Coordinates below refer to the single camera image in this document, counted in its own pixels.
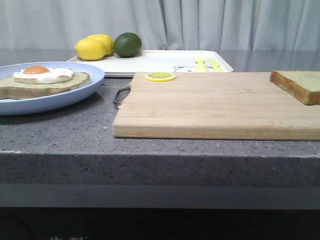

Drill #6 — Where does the rear yellow lemon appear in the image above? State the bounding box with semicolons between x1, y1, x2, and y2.
87;34;114;57

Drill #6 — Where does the lemon slice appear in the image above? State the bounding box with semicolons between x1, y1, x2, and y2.
144;71;176;82

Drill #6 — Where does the green lime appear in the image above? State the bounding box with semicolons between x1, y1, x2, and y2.
113;32;142;58

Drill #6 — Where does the yellow plastic fork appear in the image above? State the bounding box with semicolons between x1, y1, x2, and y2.
194;56;208;73

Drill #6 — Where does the white bear tray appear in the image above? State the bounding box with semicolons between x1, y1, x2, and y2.
69;50;233;78

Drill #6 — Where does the fried egg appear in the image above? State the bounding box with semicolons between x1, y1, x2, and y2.
13;65;74;85

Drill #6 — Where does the bread slice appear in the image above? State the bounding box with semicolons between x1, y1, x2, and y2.
270;70;320;106
0;72;91;100

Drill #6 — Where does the grey curtain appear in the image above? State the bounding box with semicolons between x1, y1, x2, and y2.
0;0;320;51

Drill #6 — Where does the front yellow lemon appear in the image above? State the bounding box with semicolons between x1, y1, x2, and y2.
74;38;107;61

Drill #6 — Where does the blue round plate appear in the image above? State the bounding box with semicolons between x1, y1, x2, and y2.
0;61;105;116

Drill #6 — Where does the yellow plastic knife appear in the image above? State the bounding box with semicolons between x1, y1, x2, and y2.
207;59;223;73

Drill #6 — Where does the yellow lemon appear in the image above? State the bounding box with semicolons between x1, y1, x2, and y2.
74;38;107;61
87;34;114;57

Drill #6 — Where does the wooden cutting board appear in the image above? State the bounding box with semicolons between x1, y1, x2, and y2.
112;72;320;141

